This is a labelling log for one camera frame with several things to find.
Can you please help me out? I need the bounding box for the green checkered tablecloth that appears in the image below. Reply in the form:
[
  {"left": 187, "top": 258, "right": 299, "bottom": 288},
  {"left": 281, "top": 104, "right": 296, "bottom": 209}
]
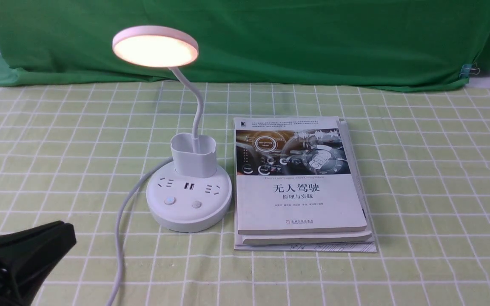
[{"left": 0, "top": 82, "right": 490, "bottom": 306}]

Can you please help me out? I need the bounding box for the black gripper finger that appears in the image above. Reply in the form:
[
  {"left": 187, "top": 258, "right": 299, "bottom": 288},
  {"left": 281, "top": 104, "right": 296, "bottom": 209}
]
[{"left": 0, "top": 221, "right": 77, "bottom": 306}]

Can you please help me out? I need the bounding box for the green backdrop cloth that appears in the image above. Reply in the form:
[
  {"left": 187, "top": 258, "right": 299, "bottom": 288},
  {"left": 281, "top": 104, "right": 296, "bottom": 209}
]
[{"left": 0, "top": 0, "right": 490, "bottom": 92}]

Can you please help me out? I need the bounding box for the teal binder clip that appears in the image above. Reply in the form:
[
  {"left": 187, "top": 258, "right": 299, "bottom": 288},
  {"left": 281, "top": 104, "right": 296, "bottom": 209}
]
[{"left": 459, "top": 63, "right": 481, "bottom": 79}]

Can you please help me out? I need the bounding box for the white desk lamp with sockets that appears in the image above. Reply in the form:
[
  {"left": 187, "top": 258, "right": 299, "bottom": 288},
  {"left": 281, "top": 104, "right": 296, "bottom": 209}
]
[{"left": 112, "top": 25, "right": 233, "bottom": 233}]

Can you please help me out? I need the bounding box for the bottom thin booklet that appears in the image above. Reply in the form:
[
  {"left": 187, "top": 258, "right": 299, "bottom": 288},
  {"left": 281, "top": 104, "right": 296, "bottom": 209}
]
[{"left": 233, "top": 121, "right": 377, "bottom": 253}]

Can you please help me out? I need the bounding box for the top book with car cover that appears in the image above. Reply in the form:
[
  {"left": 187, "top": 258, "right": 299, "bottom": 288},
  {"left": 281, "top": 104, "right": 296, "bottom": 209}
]
[{"left": 233, "top": 117, "right": 368, "bottom": 235}]

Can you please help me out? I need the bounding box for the white lamp power cable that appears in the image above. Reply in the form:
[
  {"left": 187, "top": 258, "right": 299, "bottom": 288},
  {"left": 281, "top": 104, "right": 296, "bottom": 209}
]
[{"left": 106, "top": 158, "right": 174, "bottom": 306}]

